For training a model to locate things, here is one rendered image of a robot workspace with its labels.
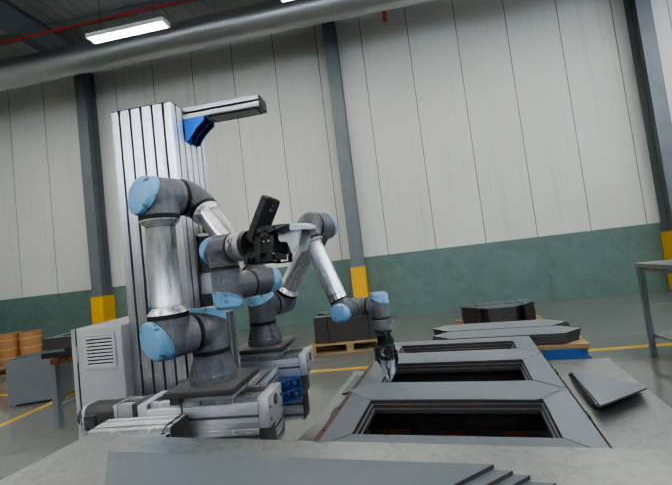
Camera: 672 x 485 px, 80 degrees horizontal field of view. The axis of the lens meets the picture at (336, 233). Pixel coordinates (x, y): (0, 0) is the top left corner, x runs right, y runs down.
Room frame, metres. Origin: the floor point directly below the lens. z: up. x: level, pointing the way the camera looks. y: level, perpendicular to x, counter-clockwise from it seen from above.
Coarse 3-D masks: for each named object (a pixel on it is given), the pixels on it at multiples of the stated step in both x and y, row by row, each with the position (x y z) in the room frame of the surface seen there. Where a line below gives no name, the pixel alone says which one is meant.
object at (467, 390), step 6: (462, 384) 1.51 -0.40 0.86; (468, 384) 1.50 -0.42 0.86; (474, 384) 1.49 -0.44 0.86; (480, 384) 1.49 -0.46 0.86; (462, 390) 1.45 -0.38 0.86; (468, 390) 1.44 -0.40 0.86; (474, 390) 1.43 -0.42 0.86; (480, 390) 1.43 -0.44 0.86; (462, 396) 1.39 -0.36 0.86; (468, 396) 1.39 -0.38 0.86; (474, 396) 1.38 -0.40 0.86; (480, 396) 1.37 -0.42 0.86
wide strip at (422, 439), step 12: (468, 444) 1.07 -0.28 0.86; (480, 444) 1.06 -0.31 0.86; (492, 444) 1.05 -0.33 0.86; (504, 444) 1.05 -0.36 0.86; (516, 444) 1.04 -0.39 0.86; (528, 444) 1.03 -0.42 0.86; (540, 444) 1.03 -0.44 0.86; (552, 444) 1.02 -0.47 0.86; (564, 444) 1.01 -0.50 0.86; (576, 444) 1.01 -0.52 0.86
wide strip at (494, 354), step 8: (424, 352) 2.02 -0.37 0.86; (432, 352) 2.00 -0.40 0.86; (440, 352) 1.98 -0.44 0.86; (448, 352) 1.96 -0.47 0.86; (456, 352) 1.95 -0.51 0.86; (464, 352) 1.93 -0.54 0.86; (472, 352) 1.91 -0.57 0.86; (480, 352) 1.90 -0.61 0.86; (488, 352) 1.88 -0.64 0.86; (496, 352) 1.87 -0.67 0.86; (504, 352) 1.85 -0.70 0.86; (512, 352) 1.84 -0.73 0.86; (520, 352) 1.82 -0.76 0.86; (528, 352) 1.81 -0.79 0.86; (536, 352) 1.79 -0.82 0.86; (400, 360) 1.92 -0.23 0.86; (408, 360) 1.91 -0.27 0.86; (416, 360) 1.89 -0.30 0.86; (424, 360) 1.88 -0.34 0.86; (432, 360) 1.86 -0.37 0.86; (440, 360) 1.85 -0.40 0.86; (448, 360) 1.83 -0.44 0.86; (456, 360) 1.82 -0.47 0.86; (464, 360) 1.80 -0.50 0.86; (472, 360) 1.79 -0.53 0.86; (480, 360) 1.77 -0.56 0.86; (488, 360) 1.76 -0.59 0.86
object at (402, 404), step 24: (504, 360) 1.74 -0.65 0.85; (384, 408) 1.44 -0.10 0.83; (408, 408) 1.42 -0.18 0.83; (432, 408) 1.39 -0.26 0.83; (456, 408) 1.37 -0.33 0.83; (480, 408) 1.35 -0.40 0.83; (504, 408) 1.32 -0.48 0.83; (528, 408) 1.30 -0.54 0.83; (360, 432) 1.27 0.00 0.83; (552, 432) 1.13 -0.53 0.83
